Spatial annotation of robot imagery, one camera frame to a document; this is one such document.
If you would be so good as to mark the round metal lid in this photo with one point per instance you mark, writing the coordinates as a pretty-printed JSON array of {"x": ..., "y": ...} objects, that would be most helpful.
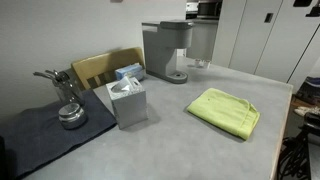
[{"x": 72, "y": 116}]

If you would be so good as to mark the black tripod stand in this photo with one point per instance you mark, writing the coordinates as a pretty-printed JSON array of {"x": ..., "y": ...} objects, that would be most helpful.
[{"x": 294, "y": 158}]

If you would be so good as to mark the blue wipes box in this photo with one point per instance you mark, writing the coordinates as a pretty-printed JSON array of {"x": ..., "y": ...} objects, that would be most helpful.
[{"x": 134, "y": 70}]

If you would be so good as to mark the coffee pod cup near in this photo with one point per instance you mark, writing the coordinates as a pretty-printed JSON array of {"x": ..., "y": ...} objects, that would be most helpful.
[{"x": 207, "y": 64}]

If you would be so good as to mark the grey tissue box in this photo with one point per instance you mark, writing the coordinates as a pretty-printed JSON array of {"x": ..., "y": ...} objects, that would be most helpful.
[{"x": 128, "y": 99}]

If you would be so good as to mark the coffee pod cup far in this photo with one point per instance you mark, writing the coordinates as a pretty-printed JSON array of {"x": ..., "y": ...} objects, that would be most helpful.
[{"x": 197, "y": 62}]

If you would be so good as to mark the coffee pod cup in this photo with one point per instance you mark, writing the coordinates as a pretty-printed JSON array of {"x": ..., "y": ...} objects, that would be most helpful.
[
  {"x": 197, "y": 62},
  {"x": 207, "y": 64}
]

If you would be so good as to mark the grey pod coffee machine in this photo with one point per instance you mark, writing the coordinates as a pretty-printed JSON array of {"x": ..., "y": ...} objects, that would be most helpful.
[{"x": 161, "y": 40}]

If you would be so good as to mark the wooden chair back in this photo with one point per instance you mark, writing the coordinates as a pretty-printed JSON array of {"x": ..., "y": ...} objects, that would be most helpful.
[{"x": 101, "y": 67}]

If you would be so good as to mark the yellow-green cloth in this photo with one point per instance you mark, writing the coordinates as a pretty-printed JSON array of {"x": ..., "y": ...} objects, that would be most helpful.
[{"x": 235, "y": 115}]

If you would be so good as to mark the dark blue cloth mat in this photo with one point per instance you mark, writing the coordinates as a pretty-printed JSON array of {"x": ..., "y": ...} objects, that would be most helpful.
[{"x": 35, "y": 137}]

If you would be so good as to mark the black microwave oven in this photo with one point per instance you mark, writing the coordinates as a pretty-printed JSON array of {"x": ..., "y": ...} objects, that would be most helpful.
[{"x": 209, "y": 8}]

